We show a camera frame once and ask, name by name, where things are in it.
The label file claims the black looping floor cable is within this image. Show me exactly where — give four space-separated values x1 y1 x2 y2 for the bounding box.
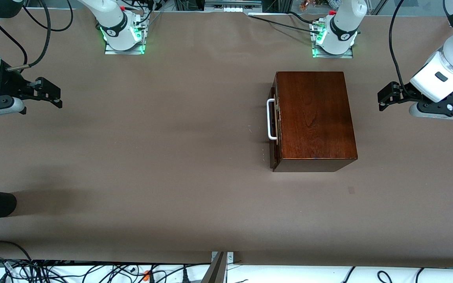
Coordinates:
0 240 35 276

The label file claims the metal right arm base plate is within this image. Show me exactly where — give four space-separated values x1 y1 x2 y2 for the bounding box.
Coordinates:
105 39 145 55

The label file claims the dark brown wooden cabinet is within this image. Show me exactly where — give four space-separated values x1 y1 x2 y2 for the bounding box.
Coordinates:
270 71 358 173

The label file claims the black cable to arm base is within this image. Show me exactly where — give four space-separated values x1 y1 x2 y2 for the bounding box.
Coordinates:
248 12 322 34

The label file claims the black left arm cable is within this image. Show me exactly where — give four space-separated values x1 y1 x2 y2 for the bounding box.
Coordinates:
389 0 412 98

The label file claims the slanted grey pole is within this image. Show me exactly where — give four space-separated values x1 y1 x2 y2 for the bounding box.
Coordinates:
202 252 227 283

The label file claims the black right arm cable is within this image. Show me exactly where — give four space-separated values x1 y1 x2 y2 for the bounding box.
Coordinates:
0 0 74 72

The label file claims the wooden drawer with white handle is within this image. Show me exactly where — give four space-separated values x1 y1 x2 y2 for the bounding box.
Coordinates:
267 77 280 169

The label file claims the metal table edge bracket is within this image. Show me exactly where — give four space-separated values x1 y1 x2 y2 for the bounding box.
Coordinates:
211 252 234 264

